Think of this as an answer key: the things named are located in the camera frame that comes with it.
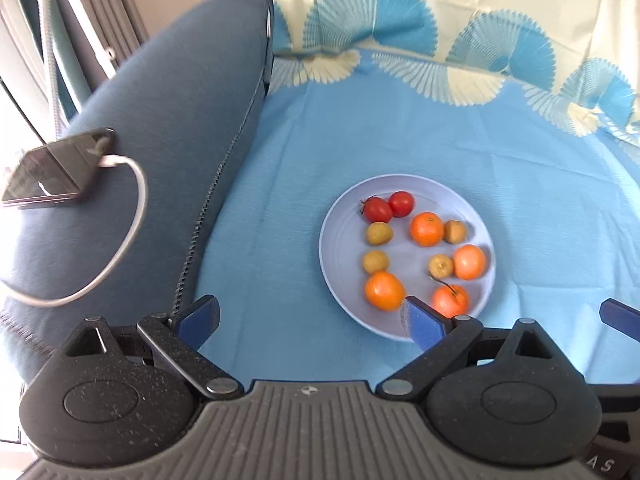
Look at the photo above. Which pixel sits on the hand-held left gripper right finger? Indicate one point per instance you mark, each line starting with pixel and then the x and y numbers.
pixel 422 322

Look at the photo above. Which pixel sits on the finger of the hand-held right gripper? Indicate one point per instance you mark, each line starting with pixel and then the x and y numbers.
pixel 622 314

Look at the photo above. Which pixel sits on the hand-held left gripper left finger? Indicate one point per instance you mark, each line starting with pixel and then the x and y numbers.
pixel 197 317

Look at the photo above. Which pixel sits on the small orange mandarin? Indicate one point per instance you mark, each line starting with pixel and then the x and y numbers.
pixel 469 262
pixel 385 290
pixel 452 302
pixel 427 229

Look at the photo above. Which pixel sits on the tan longan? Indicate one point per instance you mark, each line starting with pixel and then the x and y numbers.
pixel 455 231
pixel 440 265
pixel 378 233
pixel 375 262

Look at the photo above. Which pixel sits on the light blue round plate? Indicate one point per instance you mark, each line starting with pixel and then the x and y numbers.
pixel 345 260

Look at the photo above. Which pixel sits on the red cherry tomato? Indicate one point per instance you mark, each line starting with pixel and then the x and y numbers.
pixel 376 209
pixel 401 203

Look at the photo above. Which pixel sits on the blue fabric sofa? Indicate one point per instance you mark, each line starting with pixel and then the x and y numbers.
pixel 165 125

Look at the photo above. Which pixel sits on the black smartphone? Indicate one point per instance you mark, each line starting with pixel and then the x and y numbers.
pixel 50 170

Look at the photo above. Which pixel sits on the blue fan-printed blanket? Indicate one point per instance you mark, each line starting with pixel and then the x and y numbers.
pixel 300 135

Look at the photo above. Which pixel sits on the white garment steamer pole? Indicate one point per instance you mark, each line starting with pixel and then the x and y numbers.
pixel 80 5

